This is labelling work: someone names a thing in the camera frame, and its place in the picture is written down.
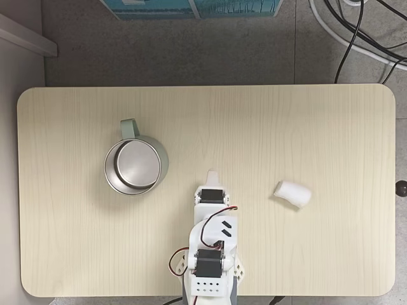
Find white gauze dressing roll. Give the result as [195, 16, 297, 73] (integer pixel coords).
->
[273, 180, 312, 211]

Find green mug steel inside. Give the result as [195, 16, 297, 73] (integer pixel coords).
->
[103, 118, 169, 196]

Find blue printed box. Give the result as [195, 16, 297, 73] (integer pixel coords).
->
[100, 0, 284, 20]

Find grey ledge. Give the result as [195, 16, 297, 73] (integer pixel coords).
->
[0, 13, 59, 58]

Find red black servo wire loop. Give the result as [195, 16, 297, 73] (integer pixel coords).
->
[168, 247, 190, 278]

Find thick white cable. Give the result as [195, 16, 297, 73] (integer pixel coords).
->
[308, 0, 407, 71]

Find long black cable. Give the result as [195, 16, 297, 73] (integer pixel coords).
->
[323, 0, 407, 61]

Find thin black looping cable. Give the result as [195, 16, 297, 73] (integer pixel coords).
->
[378, 57, 407, 85]

